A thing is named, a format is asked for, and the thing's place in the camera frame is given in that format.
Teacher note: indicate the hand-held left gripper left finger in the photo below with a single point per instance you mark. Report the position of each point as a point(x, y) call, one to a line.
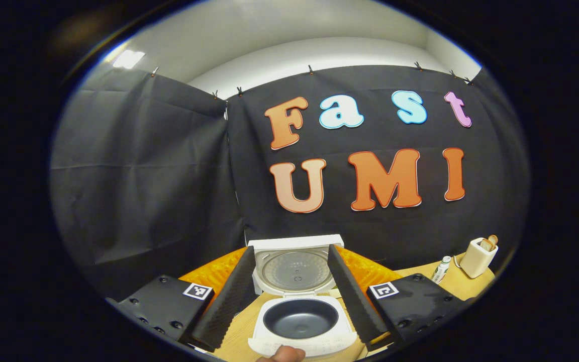
point(229, 296)

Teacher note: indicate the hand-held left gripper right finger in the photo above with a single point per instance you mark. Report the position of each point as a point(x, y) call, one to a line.
point(349, 296)

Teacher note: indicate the white rice cooker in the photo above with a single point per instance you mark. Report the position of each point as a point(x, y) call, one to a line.
point(299, 319)

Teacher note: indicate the white bottle green label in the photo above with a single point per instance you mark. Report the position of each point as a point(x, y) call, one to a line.
point(441, 271)

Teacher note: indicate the white toaster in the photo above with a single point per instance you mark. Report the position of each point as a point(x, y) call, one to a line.
point(475, 259)

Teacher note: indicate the toast slice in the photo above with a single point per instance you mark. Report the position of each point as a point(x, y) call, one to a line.
point(485, 245)
point(493, 240)

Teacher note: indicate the ceiling light panel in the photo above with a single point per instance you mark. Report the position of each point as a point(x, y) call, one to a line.
point(128, 59)

